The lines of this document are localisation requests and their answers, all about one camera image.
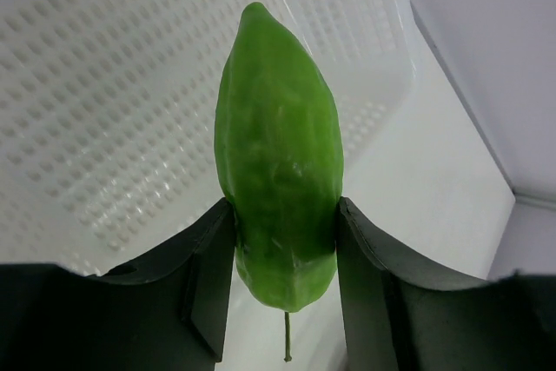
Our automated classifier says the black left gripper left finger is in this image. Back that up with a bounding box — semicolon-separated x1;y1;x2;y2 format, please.
1;200;235;370

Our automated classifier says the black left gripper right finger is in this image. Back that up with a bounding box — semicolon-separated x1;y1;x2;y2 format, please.
336;197;555;370

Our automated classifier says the fake green vegetable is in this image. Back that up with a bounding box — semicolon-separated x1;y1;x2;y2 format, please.
214;1;347;363

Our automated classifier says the white perforated plastic basket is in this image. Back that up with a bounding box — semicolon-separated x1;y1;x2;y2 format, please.
0;0;418;279

